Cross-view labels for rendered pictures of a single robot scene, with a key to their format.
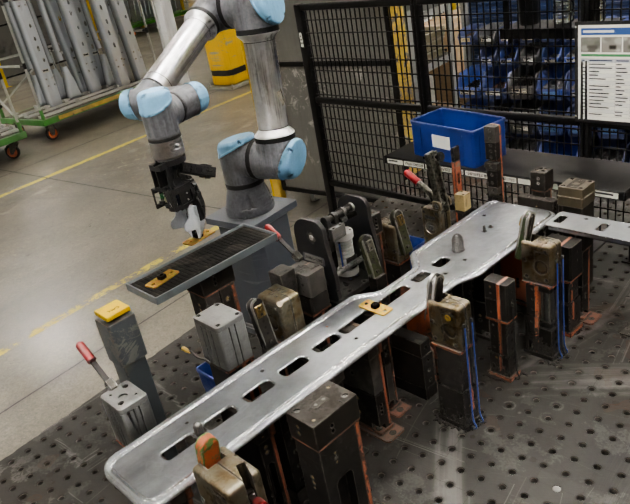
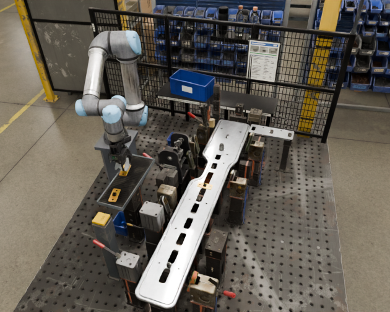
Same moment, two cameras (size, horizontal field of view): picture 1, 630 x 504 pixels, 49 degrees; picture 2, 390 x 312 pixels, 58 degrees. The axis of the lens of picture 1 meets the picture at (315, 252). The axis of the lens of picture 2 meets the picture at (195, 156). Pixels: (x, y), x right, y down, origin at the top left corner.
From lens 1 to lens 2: 0.85 m
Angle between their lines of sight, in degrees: 29
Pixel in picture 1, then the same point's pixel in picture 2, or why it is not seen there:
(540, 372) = (255, 192)
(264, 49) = (133, 67)
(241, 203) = not seen: hidden behind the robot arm
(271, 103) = (135, 91)
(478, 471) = (252, 241)
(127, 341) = (110, 231)
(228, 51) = not seen: outside the picture
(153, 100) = (115, 115)
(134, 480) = (156, 297)
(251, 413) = (186, 251)
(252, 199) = not seen: hidden behind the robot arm
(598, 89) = (256, 67)
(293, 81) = (56, 31)
